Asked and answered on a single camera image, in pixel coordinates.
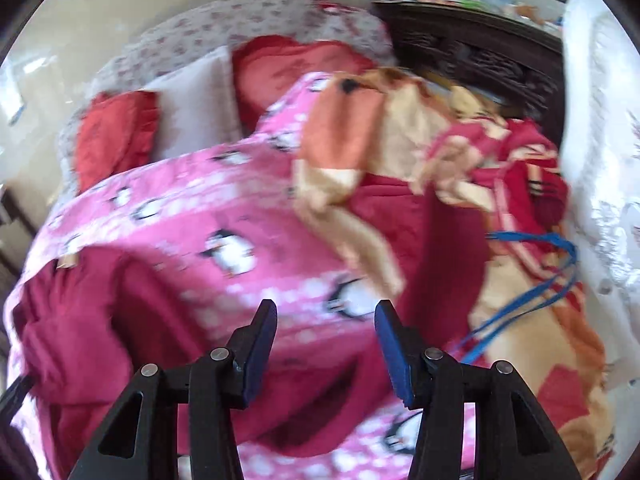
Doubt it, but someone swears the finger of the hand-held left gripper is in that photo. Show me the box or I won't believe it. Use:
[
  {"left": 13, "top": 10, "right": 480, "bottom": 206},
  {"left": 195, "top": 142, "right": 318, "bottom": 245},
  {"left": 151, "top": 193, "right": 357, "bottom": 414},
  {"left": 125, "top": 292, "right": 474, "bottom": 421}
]
[{"left": 0, "top": 373, "right": 35, "bottom": 413}]

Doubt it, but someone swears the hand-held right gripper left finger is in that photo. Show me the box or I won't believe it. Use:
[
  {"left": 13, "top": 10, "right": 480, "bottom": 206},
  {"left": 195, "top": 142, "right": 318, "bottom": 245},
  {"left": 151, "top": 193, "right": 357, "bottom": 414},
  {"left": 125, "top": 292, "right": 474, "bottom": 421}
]
[{"left": 67, "top": 299, "right": 279, "bottom": 480}]

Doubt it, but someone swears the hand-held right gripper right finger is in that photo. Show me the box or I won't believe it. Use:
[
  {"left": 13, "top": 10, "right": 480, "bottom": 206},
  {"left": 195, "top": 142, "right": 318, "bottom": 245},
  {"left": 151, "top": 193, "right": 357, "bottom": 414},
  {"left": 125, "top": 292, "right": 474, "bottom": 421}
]
[{"left": 374, "top": 299, "right": 583, "bottom": 480}]

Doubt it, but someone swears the dark red garment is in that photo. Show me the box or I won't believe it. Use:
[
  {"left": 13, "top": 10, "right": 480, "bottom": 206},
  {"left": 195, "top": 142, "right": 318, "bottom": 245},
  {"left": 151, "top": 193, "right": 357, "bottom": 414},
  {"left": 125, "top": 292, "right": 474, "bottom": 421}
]
[{"left": 10, "top": 247, "right": 401, "bottom": 461}]

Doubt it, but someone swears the pink penguin print blanket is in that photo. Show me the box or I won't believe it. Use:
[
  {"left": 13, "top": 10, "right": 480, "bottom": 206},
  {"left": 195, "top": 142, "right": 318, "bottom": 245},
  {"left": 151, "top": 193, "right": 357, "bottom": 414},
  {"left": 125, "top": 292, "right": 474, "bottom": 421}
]
[{"left": 5, "top": 72, "right": 481, "bottom": 480}]

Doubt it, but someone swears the red and tan plush blanket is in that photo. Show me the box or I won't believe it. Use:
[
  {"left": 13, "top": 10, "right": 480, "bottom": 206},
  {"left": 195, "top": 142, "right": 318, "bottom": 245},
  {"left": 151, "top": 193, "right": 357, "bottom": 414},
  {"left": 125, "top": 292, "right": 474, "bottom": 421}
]
[{"left": 292, "top": 67, "right": 621, "bottom": 480}]

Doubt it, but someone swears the white pillow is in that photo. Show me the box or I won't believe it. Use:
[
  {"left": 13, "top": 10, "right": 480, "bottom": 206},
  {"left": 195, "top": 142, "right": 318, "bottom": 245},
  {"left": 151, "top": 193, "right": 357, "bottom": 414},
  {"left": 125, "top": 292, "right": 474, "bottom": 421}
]
[{"left": 139, "top": 46, "right": 245, "bottom": 160}]

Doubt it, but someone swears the red ruffled pillow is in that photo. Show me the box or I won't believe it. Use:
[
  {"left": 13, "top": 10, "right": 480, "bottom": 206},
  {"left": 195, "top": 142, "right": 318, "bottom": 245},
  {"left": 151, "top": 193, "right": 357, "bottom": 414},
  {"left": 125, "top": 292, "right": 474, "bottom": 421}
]
[{"left": 75, "top": 91, "right": 160, "bottom": 193}]

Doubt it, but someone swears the large red pillow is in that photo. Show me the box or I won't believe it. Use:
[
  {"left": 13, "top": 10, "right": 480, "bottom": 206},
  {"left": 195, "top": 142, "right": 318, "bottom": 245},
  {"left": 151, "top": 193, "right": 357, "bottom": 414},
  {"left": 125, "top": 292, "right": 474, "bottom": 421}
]
[{"left": 231, "top": 36, "right": 377, "bottom": 133}]

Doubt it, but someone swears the white embroidered cloth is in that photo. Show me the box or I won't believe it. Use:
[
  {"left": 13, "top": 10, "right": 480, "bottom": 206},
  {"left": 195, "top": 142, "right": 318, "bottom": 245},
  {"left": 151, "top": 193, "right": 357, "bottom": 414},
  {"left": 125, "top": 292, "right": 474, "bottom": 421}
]
[{"left": 557, "top": 0, "right": 640, "bottom": 391}]

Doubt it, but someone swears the dark carved wooden headboard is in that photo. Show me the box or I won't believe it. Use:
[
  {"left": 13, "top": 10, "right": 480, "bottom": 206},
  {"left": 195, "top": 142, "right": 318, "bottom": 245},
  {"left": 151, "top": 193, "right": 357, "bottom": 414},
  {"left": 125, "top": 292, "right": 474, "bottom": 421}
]
[{"left": 372, "top": 1, "right": 566, "bottom": 148}]

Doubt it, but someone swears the floral bed sheet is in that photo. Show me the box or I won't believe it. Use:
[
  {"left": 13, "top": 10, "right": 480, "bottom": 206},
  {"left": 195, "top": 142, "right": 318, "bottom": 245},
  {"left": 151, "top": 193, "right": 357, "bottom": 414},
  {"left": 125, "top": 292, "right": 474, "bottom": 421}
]
[{"left": 55, "top": 0, "right": 396, "bottom": 181}]

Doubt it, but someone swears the blue cord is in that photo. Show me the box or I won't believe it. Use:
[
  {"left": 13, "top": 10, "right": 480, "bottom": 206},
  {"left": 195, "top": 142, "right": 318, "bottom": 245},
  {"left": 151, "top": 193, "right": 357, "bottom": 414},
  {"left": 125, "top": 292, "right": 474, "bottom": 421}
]
[{"left": 457, "top": 231, "right": 578, "bottom": 365}]

